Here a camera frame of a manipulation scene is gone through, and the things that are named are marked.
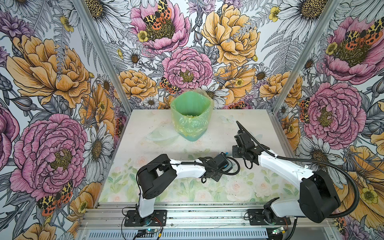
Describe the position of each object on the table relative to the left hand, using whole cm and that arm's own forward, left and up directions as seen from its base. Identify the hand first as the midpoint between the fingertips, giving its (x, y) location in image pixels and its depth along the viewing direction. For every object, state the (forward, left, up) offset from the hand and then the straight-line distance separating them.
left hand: (214, 174), depth 88 cm
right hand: (+9, -13, +8) cm, 18 cm away
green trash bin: (+41, +13, +11) cm, 44 cm away
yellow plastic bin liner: (+43, +13, +10) cm, 46 cm away
